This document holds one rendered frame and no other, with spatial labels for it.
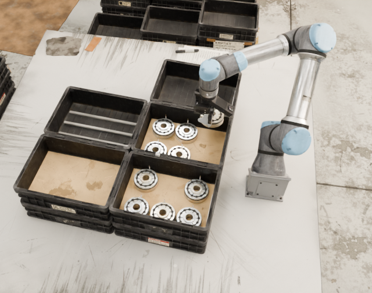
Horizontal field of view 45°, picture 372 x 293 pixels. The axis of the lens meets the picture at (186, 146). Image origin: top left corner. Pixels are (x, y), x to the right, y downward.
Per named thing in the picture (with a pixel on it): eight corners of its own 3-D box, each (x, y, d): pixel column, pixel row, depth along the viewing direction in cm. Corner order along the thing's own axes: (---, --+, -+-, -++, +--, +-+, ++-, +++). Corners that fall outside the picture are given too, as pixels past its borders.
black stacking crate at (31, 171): (131, 165, 202) (129, 150, 192) (110, 224, 184) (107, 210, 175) (47, 149, 206) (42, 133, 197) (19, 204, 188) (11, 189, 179)
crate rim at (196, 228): (221, 171, 190) (222, 168, 188) (208, 234, 172) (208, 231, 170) (130, 153, 194) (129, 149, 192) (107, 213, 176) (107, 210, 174)
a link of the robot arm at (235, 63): (231, 50, 179) (208, 61, 176) (244, 49, 168) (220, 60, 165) (238, 69, 181) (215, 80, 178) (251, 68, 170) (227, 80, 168)
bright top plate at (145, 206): (152, 201, 186) (152, 200, 185) (143, 222, 180) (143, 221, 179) (129, 194, 187) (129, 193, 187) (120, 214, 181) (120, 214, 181)
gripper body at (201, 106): (197, 100, 190) (197, 82, 180) (217, 103, 189) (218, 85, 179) (193, 114, 186) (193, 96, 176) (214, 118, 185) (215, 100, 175)
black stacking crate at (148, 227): (218, 183, 197) (221, 169, 188) (206, 245, 179) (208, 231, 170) (132, 166, 201) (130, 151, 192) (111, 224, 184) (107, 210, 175)
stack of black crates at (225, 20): (250, 53, 351) (260, 3, 315) (249, 79, 333) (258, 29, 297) (199, 47, 353) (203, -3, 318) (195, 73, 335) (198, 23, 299)
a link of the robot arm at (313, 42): (288, 154, 195) (319, 29, 192) (309, 160, 181) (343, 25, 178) (265, 149, 190) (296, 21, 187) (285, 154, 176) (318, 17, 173)
